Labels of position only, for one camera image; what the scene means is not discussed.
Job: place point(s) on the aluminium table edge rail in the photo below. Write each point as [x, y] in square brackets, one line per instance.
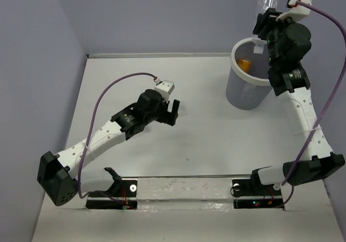
[156, 55]

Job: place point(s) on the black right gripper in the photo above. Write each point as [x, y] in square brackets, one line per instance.
[263, 19]

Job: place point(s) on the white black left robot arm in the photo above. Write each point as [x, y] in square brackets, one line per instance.
[59, 174]

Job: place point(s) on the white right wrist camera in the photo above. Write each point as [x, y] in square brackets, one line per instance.
[296, 12]

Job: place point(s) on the right aluminium table rail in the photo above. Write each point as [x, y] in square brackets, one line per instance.
[310, 113]

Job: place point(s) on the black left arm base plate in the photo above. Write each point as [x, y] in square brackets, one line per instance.
[120, 196]

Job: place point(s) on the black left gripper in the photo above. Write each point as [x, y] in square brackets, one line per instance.
[170, 120]

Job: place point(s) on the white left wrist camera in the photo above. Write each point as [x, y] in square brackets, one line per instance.
[164, 87]

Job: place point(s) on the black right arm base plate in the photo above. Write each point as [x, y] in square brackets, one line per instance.
[248, 197]

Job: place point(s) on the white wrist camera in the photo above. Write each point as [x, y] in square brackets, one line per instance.
[164, 87]
[296, 12]

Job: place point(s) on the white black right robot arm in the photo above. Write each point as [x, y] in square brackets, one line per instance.
[316, 159]

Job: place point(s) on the orange blue label bottle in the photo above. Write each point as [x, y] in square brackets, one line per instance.
[244, 64]

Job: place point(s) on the white round bin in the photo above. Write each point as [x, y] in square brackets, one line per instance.
[246, 91]

